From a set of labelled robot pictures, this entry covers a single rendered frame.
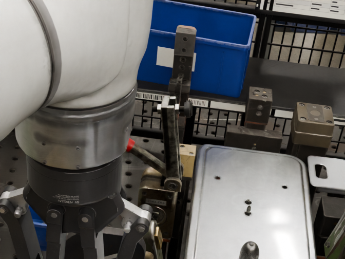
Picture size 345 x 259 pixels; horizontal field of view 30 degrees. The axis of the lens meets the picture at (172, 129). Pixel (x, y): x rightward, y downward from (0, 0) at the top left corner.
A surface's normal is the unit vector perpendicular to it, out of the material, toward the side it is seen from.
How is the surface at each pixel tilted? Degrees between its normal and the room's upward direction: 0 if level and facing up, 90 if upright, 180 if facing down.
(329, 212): 0
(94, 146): 91
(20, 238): 90
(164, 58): 90
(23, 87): 88
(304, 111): 0
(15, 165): 0
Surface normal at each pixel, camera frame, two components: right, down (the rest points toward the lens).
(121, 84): 0.69, 0.60
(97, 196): 0.56, 0.52
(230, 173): 0.09, -0.81
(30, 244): 0.99, 0.00
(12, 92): 0.86, 0.33
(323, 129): -0.11, 0.54
